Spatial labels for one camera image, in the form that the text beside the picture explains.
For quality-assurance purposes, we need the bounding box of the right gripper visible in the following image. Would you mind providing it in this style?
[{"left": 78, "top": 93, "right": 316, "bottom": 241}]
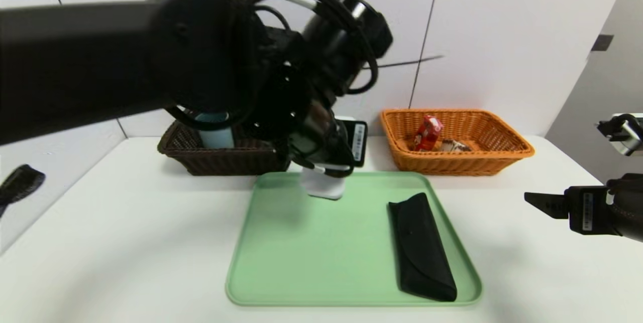
[{"left": 524, "top": 173, "right": 643, "bottom": 242}]

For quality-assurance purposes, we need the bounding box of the chocolate blueberry cake slice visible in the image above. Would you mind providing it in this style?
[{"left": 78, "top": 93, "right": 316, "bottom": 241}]
[{"left": 441, "top": 139, "right": 473, "bottom": 153}]

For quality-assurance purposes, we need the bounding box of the small red juice carton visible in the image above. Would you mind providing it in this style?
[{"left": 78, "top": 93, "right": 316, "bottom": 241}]
[{"left": 413, "top": 115, "right": 444, "bottom": 152}]

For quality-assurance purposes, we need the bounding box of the white whiteboard eraser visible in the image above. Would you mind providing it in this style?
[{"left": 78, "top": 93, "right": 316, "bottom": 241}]
[{"left": 300, "top": 165, "right": 347, "bottom": 201}]

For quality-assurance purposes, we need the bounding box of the blue-grey plastic cup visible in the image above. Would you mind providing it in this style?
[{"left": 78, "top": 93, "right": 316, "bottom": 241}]
[{"left": 193, "top": 112, "right": 236, "bottom": 149}]

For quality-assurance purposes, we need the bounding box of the orange wicker basket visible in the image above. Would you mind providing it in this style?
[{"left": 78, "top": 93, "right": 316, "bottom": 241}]
[{"left": 379, "top": 109, "right": 536, "bottom": 177}]

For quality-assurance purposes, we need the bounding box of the dark brown wicker basket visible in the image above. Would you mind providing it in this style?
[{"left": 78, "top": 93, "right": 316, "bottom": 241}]
[{"left": 158, "top": 112, "right": 302, "bottom": 176}]

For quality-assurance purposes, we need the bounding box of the black glasses pouch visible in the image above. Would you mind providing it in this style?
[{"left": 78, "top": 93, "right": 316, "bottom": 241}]
[{"left": 388, "top": 192, "right": 459, "bottom": 302}]

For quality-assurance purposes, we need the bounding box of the light green plastic tray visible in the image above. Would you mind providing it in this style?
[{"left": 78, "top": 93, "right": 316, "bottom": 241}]
[{"left": 225, "top": 171, "right": 484, "bottom": 307}]

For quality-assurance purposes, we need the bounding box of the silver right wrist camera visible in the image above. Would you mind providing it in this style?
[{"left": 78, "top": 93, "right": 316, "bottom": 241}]
[{"left": 597, "top": 114, "right": 643, "bottom": 157}]

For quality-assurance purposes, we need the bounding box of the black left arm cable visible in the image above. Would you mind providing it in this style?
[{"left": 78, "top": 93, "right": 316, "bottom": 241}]
[{"left": 241, "top": 0, "right": 445, "bottom": 96}]

